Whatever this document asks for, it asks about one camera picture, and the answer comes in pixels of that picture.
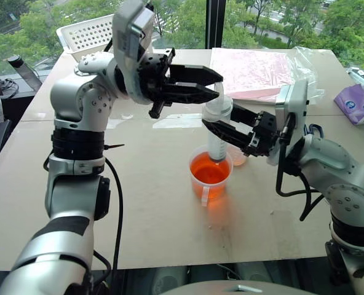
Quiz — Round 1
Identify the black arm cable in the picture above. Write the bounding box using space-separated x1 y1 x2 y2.
89 156 124 295
275 112 326 222

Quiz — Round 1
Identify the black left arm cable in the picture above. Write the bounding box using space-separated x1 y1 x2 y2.
89 156 124 295

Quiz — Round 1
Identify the clear plastic bag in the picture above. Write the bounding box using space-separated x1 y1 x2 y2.
288 45 325 104

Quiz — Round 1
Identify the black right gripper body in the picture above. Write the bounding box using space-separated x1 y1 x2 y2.
242 110 282 158

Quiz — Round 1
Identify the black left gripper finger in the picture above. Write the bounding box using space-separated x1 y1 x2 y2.
168 65 224 84
165 84 221 105

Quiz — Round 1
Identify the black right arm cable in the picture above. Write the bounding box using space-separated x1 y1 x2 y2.
275 112 326 222

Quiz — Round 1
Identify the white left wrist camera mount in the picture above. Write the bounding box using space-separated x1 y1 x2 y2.
111 0 156 106

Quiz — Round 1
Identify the small clear plastic cup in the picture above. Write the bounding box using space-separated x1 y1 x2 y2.
229 144 249 167

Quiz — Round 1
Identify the clear plastic syringe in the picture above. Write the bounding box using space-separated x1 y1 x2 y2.
202 81 234 163

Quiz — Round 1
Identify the black bottle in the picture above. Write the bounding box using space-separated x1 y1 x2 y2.
7 55 44 92

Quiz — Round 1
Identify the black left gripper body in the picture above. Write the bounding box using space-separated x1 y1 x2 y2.
135 48 176 120

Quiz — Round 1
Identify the white perforated plastic basket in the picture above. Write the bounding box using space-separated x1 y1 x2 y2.
56 14 116 62

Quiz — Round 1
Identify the pink paper stack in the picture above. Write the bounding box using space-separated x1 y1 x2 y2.
208 47 297 103

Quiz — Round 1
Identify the silver robot torso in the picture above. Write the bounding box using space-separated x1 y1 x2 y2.
159 279 320 295

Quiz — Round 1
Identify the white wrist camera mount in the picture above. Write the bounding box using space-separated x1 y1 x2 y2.
267 78 311 166
111 0 156 106

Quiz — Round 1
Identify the dark side table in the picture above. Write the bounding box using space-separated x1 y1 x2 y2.
0 64 44 178

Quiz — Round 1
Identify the black window frame post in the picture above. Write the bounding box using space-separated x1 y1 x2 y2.
206 0 226 50

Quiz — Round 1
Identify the blue cable loop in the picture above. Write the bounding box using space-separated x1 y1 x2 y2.
304 123 325 136

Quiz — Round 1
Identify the clear cup with red liquid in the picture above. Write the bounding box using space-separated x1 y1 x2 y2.
188 146 234 207

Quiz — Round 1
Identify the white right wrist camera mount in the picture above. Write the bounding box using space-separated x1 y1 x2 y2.
267 78 311 166

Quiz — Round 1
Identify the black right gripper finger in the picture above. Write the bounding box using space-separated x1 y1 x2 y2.
230 103 260 126
201 119 254 149

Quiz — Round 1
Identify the purple tissue pack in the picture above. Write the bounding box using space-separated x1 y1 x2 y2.
333 84 364 126

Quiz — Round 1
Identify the packaged syringe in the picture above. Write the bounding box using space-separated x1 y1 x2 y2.
346 68 364 87

